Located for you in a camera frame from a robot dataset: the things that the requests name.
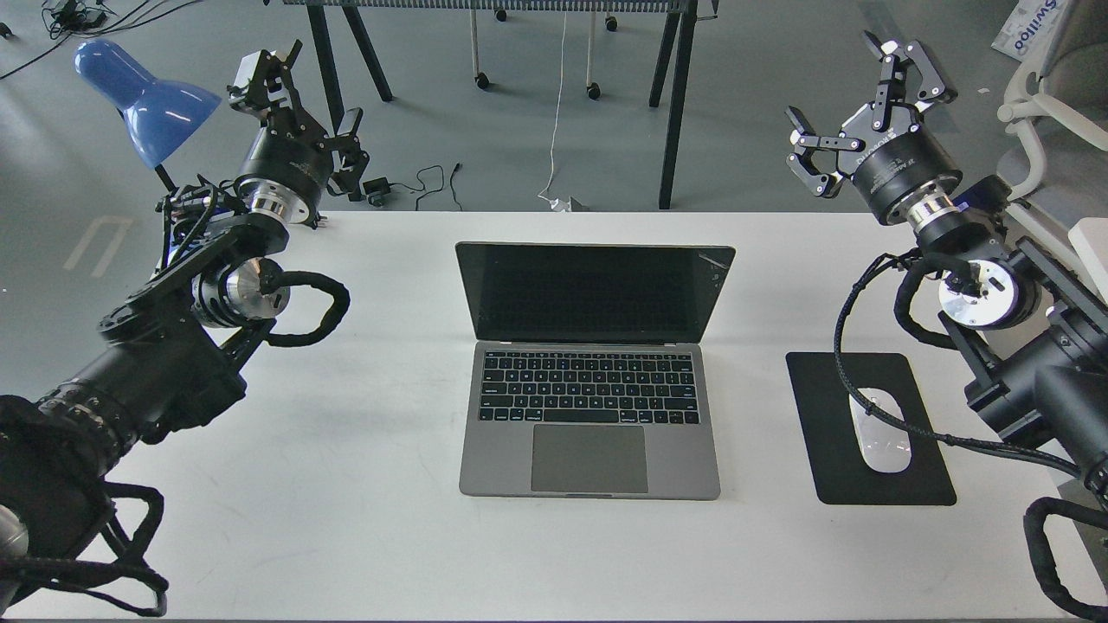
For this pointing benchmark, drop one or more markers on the black mouse pad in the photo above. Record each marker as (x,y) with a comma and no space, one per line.
(840,475)

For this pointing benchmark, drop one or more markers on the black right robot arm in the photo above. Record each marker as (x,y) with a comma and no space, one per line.
(1026,325)

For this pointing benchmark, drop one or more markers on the black background table frame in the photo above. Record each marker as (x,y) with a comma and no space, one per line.
(676,47)

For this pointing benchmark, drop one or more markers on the white printed box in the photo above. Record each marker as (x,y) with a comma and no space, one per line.
(1030,28)

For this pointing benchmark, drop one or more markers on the white computer mouse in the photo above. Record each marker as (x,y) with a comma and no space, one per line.
(884,448)

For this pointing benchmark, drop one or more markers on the black power adapter with cable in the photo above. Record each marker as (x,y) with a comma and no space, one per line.
(377,189)

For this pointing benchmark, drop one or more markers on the white office chair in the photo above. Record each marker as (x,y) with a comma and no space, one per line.
(1054,106)

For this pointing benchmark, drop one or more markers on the grey laptop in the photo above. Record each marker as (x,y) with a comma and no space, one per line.
(588,377)

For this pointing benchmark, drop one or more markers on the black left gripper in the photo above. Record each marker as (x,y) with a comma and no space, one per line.
(285,173)

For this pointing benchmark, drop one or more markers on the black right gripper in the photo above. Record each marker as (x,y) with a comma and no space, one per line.
(892,163)

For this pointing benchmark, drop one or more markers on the blue desk lamp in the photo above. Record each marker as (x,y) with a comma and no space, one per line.
(159,114)

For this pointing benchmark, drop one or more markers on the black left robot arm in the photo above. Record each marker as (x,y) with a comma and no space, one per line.
(175,350)

